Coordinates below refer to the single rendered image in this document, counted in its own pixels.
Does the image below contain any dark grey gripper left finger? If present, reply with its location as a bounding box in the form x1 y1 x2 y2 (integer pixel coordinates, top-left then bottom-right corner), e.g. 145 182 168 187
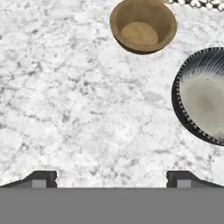
0 170 58 189

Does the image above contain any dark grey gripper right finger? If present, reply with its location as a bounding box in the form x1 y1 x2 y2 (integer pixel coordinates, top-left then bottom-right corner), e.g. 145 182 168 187
165 170 224 189

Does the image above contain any small brown wooden bowl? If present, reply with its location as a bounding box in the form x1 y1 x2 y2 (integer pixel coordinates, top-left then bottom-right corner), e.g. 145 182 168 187
109 0 179 55

